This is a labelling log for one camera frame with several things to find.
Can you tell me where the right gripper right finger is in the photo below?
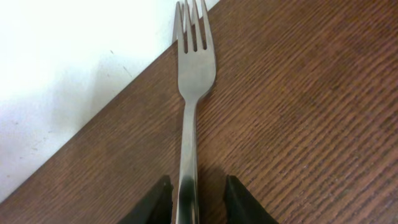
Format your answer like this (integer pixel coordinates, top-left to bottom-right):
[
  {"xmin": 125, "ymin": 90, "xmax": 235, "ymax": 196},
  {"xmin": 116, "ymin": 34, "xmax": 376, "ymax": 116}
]
[{"xmin": 224, "ymin": 175, "xmax": 279, "ymax": 224}]

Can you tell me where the steel fork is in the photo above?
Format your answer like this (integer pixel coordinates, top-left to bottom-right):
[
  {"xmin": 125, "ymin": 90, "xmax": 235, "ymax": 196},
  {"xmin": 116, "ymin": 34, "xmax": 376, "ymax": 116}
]
[{"xmin": 174, "ymin": 0, "xmax": 216, "ymax": 224}]

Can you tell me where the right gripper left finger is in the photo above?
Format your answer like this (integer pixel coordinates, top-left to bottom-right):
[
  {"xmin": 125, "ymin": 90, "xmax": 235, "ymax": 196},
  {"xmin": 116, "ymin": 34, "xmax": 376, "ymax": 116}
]
[{"xmin": 118, "ymin": 175, "xmax": 174, "ymax": 224}]

